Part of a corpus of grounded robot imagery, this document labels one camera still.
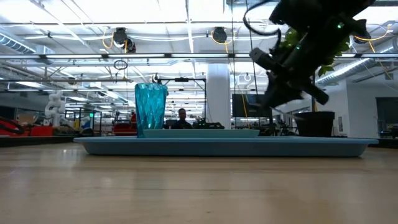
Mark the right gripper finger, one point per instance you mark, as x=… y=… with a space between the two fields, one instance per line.
x=290 y=95
x=273 y=93

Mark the mint green plate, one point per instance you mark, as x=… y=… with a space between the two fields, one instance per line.
x=202 y=133

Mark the teal faceted plastic cup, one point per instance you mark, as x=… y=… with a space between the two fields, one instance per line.
x=150 y=109

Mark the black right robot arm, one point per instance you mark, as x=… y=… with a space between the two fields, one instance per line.
x=317 y=12

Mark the blue plastic tray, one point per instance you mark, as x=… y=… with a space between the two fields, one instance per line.
x=217 y=147

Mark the black plant pot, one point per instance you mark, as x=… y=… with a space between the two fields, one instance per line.
x=314 y=124

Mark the green leafy plant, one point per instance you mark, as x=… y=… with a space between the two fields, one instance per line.
x=334 y=62

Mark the white pillar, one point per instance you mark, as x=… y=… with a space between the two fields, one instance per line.
x=218 y=96

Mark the black machine on bench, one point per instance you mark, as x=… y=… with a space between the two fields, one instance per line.
x=208 y=125

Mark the person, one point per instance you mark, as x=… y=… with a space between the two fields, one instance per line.
x=182 y=123

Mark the dark doorway panel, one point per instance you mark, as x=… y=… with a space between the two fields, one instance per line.
x=387 y=116

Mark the red bin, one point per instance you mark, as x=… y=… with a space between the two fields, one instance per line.
x=124 y=129
x=41 y=131

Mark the white humanoid robot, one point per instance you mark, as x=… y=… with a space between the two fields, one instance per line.
x=55 y=107

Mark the dark wall monitor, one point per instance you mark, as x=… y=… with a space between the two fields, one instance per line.
x=245 y=105

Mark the silver air duct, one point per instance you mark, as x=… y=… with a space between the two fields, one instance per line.
x=351 y=68
x=18 y=45

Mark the black metal stand frame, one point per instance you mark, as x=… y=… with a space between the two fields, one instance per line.
x=186 y=80

